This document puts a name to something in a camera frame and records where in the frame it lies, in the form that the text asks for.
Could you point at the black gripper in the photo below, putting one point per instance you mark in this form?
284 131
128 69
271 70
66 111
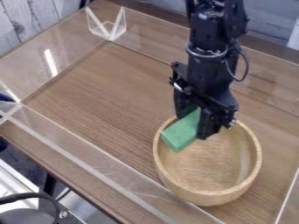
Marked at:
200 84

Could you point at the green rectangular block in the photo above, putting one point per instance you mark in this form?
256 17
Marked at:
180 133

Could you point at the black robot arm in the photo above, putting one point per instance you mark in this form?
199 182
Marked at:
217 23

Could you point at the brown wooden bowl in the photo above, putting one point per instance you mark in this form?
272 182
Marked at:
213 171

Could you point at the black table leg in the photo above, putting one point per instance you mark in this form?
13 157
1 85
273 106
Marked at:
49 184

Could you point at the blue object at left edge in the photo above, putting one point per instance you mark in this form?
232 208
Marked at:
5 98

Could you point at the clear acrylic enclosure wall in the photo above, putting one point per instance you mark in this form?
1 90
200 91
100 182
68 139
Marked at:
112 99

